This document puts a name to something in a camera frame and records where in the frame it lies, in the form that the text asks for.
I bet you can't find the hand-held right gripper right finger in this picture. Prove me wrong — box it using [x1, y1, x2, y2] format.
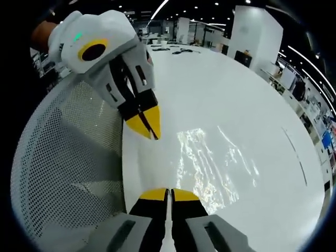
[170, 188, 257, 252]

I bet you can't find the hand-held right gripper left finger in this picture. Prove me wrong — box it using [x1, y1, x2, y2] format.
[78, 187, 170, 252]

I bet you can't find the clear food packaging bag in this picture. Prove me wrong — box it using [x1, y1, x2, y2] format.
[175, 127, 261, 214]

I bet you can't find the black cabinet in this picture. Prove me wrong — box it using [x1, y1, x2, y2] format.
[234, 50, 253, 68]

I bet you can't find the white box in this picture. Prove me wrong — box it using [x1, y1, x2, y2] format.
[280, 68, 295, 90]

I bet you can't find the blue box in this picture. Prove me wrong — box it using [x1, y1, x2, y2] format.
[321, 131, 333, 148]

